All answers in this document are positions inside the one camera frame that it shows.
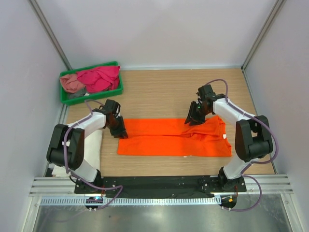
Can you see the aluminium front rail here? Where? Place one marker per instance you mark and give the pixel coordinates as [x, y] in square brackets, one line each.
[62, 186]

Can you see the dusty pink t shirt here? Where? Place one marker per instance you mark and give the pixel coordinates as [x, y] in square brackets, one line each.
[70, 83]

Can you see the aluminium corner post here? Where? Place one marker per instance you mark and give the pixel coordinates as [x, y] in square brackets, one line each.
[47, 28]
[275, 10]

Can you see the left aluminium corner post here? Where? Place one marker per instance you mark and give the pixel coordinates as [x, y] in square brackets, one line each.
[47, 28]

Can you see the grey t shirt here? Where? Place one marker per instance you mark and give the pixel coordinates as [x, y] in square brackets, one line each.
[79, 94]

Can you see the orange t shirt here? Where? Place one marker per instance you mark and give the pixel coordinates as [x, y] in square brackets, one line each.
[172, 137]

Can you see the folded white t shirt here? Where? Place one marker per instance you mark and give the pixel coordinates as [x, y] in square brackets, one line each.
[92, 147]

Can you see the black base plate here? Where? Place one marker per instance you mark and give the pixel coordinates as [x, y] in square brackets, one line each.
[171, 187]

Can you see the white slotted cable duct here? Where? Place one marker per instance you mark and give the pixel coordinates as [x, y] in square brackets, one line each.
[84, 200]

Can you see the magenta t shirt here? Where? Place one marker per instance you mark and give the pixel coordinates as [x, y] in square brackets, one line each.
[101, 78]

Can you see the right aluminium corner post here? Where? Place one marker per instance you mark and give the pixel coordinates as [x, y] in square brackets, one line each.
[275, 10]

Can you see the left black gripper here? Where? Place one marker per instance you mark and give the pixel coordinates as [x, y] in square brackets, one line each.
[121, 132]

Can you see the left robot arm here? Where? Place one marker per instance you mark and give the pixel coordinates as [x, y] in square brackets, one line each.
[66, 148]

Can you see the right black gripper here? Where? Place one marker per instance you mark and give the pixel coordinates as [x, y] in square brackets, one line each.
[197, 120]

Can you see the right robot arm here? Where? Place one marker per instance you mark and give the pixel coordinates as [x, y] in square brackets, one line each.
[253, 140]

